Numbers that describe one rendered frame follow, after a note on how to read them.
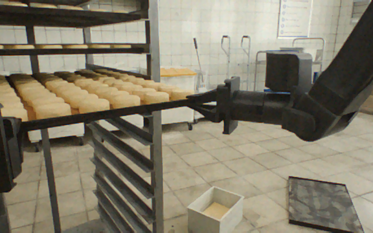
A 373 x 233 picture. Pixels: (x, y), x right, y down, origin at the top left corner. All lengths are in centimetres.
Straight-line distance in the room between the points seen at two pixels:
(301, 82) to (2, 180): 42
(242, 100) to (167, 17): 343
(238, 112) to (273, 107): 6
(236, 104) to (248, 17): 403
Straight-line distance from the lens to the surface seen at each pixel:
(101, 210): 158
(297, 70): 47
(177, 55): 392
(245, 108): 50
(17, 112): 47
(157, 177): 91
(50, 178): 149
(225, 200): 187
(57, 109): 47
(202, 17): 410
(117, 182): 124
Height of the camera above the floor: 107
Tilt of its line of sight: 15 degrees down
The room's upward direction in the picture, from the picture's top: straight up
